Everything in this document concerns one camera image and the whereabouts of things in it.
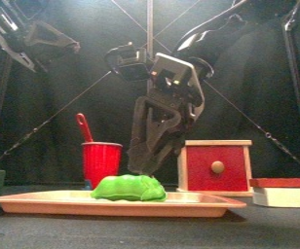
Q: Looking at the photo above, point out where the green toy vegetable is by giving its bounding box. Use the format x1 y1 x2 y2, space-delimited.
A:
90 174 169 202

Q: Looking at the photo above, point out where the white box with red lid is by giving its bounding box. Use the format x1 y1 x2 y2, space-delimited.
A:
249 177 300 209

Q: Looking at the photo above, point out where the grey frame upright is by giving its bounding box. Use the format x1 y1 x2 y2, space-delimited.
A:
281 0 300 157

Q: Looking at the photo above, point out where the red ribbed plastic cup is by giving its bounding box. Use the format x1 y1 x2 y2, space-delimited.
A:
81 141 125 191

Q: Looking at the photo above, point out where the grey vertical frame pole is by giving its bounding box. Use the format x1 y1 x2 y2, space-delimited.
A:
146 0 156 95

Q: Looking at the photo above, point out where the pink plastic tray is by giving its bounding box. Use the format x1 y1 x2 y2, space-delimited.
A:
0 189 248 219

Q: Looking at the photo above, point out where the red drawer with wooden knob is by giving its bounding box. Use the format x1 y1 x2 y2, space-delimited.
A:
185 145 249 193

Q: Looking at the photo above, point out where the red spoon handle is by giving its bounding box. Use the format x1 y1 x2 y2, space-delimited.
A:
75 112 95 144

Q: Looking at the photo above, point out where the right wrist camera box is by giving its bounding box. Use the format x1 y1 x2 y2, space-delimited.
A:
105 42 156 83

